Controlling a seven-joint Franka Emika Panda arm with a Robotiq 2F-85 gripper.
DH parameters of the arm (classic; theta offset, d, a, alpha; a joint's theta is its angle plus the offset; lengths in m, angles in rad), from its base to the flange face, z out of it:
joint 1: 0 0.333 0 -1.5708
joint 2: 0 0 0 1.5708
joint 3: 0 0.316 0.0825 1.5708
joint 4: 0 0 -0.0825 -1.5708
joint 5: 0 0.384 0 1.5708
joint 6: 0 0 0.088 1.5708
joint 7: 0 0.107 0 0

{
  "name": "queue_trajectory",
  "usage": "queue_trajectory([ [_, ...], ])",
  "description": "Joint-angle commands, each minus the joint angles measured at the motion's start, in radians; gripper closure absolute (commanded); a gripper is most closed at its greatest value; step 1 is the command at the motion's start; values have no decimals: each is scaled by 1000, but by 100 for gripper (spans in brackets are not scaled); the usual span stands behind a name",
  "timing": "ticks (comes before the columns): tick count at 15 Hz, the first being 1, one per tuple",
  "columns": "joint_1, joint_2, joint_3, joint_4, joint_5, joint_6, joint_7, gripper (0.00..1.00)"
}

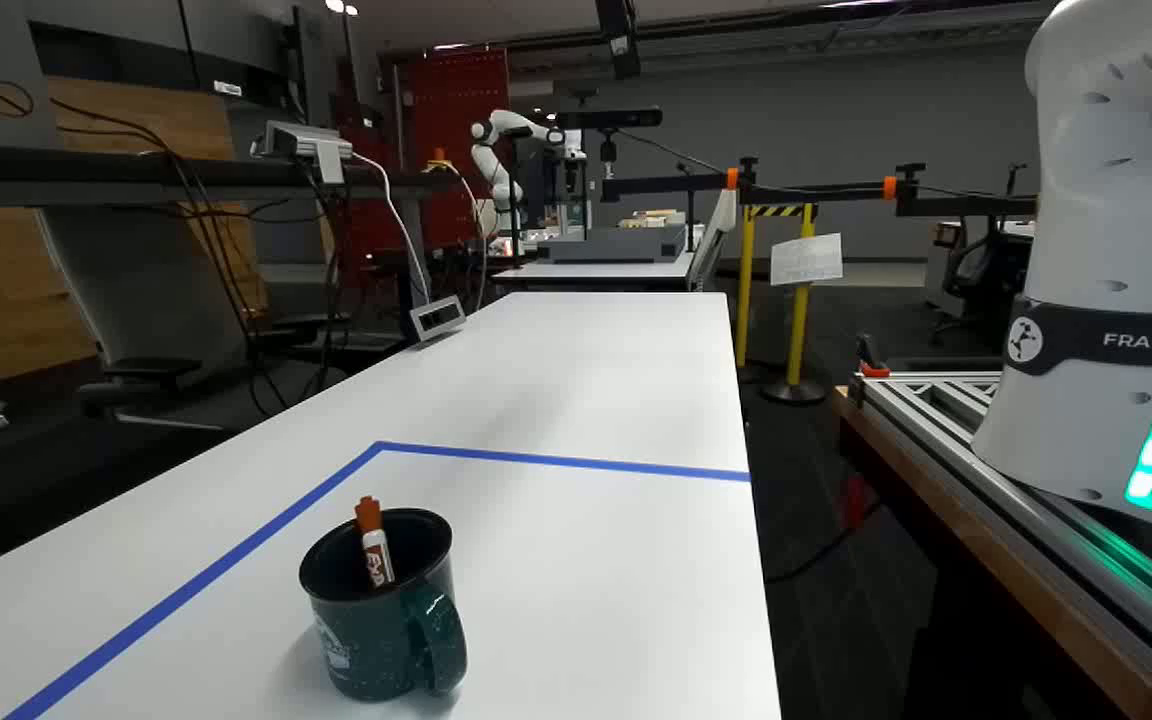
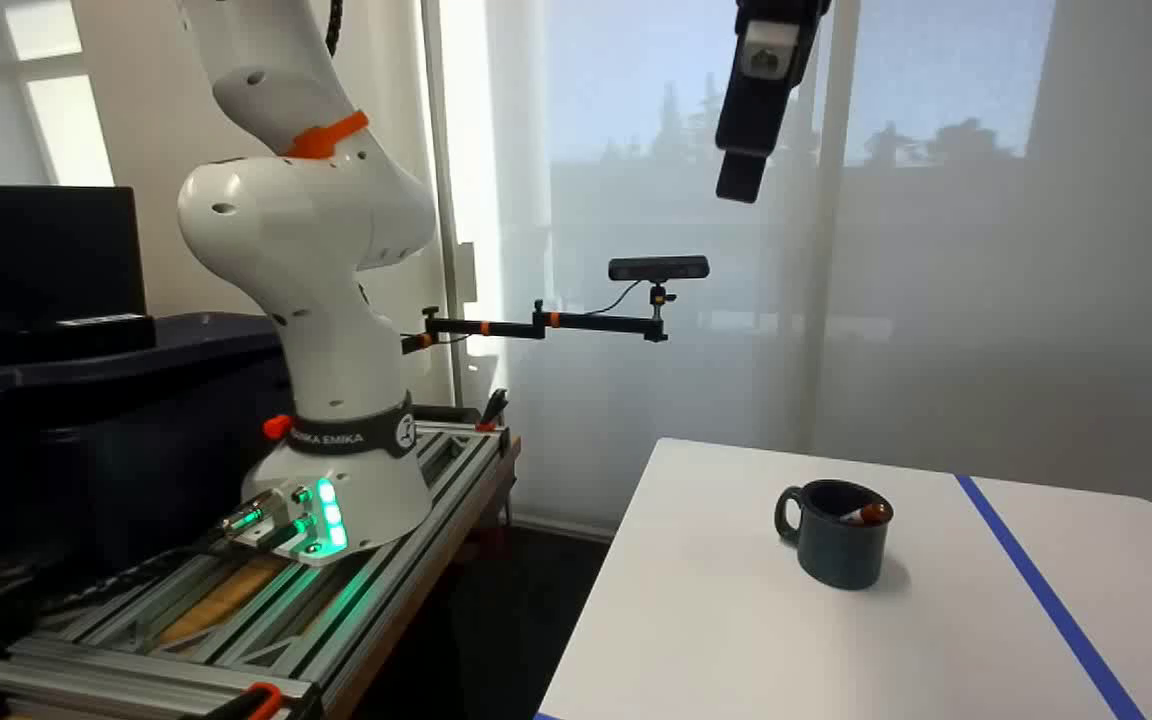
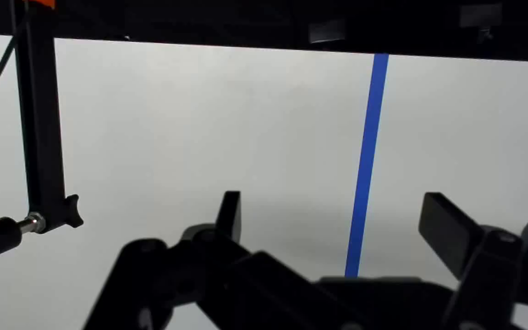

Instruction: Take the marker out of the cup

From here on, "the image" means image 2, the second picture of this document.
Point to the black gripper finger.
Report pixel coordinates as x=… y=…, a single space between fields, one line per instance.
x=742 y=177

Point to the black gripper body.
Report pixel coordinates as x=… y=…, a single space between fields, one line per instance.
x=770 y=101

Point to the red marker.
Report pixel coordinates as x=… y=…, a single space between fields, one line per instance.
x=869 y=511

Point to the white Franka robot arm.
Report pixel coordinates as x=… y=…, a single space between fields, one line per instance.
x=322 y=266

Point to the dark blue mug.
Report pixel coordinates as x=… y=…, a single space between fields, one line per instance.
x=846 y=554

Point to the blue tape strip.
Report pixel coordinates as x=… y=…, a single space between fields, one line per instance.
x=1043 y=594

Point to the orange base knob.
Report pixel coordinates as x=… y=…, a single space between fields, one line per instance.
x=279 y=430

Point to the aluminium profile robot stand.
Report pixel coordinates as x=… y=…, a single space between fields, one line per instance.
x=377 y=586

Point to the black cabinet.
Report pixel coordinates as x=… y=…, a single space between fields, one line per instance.
x=137 y=424

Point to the black monitor with blue light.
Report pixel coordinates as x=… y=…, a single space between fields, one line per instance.
x=40 y=252

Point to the flat black box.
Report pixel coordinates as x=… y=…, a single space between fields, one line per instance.
x=58 y=336

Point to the orange stand corner piece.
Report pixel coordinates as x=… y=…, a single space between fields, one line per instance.
x=265 y=701

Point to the black bar camera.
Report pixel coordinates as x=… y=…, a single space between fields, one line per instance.
x=657 y=269

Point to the black articulated camera mount arm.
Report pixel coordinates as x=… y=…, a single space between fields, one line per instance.
x=539 y=324

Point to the white wall switch box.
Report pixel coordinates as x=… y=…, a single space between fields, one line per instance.
x=464 y=273

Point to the white window frame post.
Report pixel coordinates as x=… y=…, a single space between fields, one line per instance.
x=442 y=185

